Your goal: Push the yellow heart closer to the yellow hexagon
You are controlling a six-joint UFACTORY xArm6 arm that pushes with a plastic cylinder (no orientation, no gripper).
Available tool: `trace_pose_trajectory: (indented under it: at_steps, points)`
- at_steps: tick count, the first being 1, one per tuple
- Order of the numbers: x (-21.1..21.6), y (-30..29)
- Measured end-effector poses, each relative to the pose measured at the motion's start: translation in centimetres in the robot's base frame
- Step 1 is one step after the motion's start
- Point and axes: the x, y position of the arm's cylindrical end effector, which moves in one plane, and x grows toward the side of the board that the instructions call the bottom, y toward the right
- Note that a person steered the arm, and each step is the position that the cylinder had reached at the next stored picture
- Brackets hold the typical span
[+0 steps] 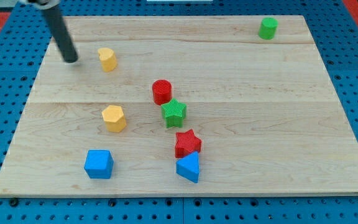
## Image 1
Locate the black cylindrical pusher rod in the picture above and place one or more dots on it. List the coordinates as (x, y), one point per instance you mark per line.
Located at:
(59, 31)

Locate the silver rod mount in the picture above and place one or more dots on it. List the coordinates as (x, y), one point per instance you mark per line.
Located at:
(41, 4)

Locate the yellow heart block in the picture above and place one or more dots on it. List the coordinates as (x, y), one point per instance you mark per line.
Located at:
(107, 58)

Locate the yellow hexagon block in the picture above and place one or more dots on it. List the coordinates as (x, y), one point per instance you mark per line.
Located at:
(114, 118)

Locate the red cylinder block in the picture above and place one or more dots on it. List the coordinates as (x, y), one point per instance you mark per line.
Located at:
(162, 91)

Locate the light wooden board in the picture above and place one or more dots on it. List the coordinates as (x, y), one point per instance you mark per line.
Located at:
(267, 113)

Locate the green star block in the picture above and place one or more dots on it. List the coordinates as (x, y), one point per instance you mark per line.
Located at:
(174, 112)

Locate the blue cube block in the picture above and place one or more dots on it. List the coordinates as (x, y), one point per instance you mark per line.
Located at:
(99, 164)

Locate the red star block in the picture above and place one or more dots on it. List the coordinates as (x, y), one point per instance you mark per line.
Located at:
(186, 143)

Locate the blue triangle block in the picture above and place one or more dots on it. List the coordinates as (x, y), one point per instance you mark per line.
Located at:
(188, 167)

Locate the green cylinder block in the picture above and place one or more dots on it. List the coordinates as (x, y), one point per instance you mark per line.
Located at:
(268, 27)

